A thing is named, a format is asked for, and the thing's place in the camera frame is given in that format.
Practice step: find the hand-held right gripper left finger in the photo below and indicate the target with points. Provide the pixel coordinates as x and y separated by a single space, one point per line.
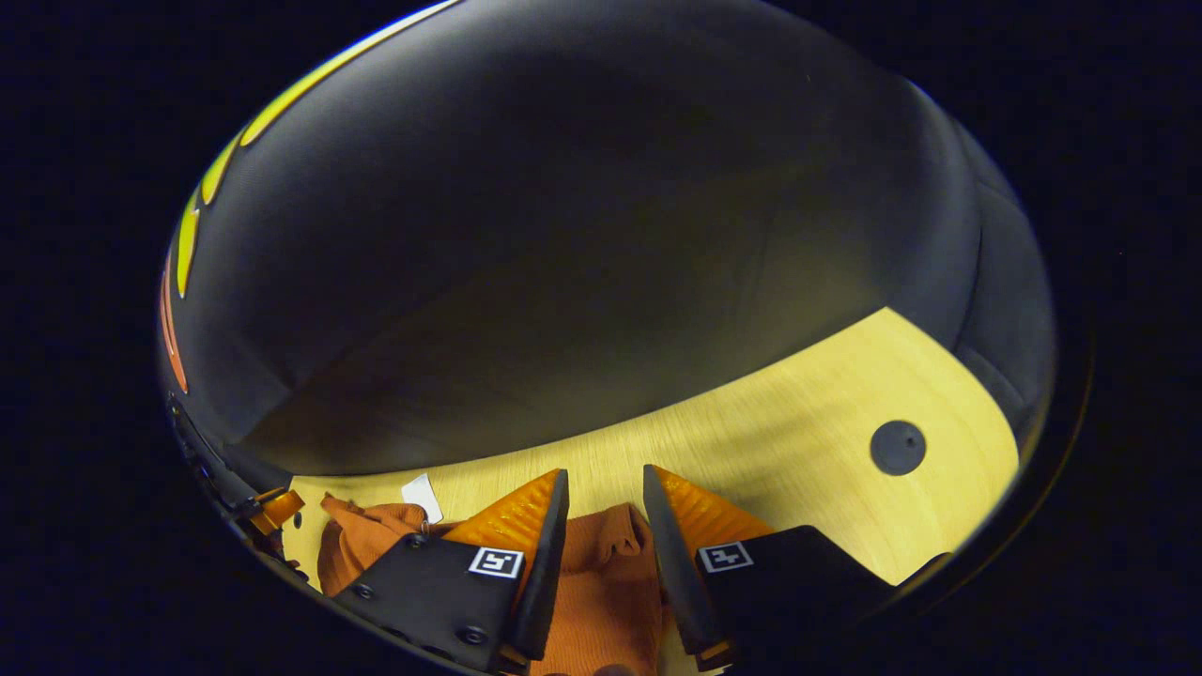
549 582

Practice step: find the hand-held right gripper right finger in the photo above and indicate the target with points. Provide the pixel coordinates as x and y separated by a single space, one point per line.
671 582

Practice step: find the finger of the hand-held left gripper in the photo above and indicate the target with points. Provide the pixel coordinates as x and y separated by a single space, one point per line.
225 474

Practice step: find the orange shirt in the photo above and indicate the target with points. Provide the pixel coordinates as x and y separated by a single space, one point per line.
601 601

